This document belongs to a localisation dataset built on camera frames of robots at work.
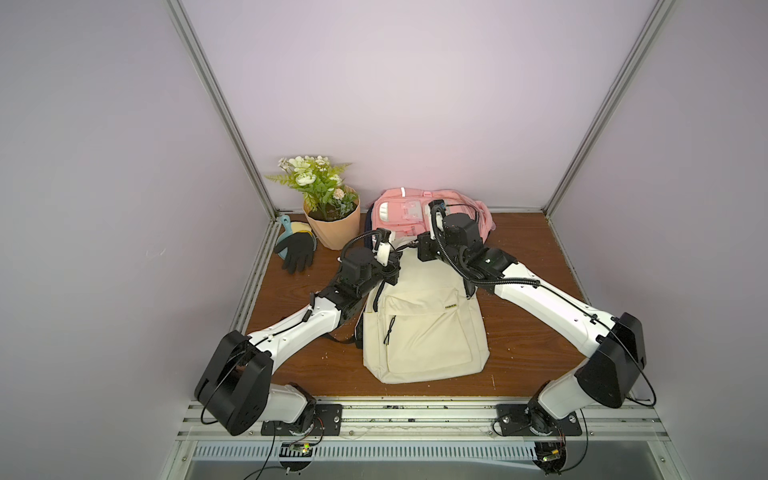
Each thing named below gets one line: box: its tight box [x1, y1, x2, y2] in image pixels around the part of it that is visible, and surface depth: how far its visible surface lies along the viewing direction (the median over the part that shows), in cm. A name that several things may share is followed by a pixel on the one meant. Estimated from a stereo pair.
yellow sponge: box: [291, 222, 313, 236], surface depth 115 cm
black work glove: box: [274, 232, 315, 275], surface depth 109 cm
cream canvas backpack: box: [363, 248, 490, 384], surface depth 83 cm
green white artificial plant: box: [265, 155, 358, 220], surface depth 94 cm
